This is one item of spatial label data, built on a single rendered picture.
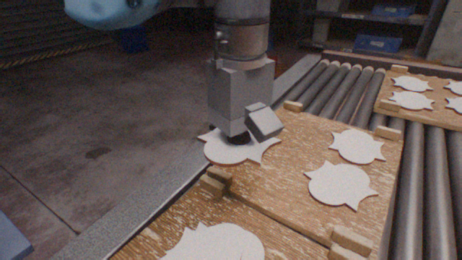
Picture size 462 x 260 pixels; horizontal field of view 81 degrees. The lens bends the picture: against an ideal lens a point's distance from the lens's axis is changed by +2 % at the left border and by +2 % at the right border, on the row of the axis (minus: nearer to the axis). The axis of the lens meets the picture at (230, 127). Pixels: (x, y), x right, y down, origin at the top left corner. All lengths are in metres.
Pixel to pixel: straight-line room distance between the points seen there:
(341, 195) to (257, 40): 0.36
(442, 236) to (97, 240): 0.61
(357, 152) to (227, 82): 0.44
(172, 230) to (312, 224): 0.25
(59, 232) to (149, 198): 1.37
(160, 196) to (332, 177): 0.37
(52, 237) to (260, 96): 1.68
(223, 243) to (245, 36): 0.30
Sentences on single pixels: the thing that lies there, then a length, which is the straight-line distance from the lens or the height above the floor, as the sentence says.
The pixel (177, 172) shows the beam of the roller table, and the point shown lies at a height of 0.92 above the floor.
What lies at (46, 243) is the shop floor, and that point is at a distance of 1.93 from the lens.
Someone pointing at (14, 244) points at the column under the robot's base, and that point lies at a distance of 0.71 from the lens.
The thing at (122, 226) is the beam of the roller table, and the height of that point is 0.92.
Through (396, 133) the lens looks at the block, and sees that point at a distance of 0.82.
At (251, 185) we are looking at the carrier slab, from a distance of 0.58.
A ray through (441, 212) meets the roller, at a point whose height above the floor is 0.92.
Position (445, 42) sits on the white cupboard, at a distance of 4.87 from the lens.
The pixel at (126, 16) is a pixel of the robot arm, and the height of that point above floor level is 1.30.
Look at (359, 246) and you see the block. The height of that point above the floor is 0.95.
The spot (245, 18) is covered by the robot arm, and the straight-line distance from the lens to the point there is 0.36.
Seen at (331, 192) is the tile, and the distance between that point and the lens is 0.59.
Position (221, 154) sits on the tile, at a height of 1.07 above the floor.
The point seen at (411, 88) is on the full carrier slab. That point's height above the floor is 0.95.
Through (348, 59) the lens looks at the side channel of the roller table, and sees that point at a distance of 1.44.
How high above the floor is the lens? 1.34
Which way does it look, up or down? 32 degrees down
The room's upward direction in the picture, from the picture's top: straight up
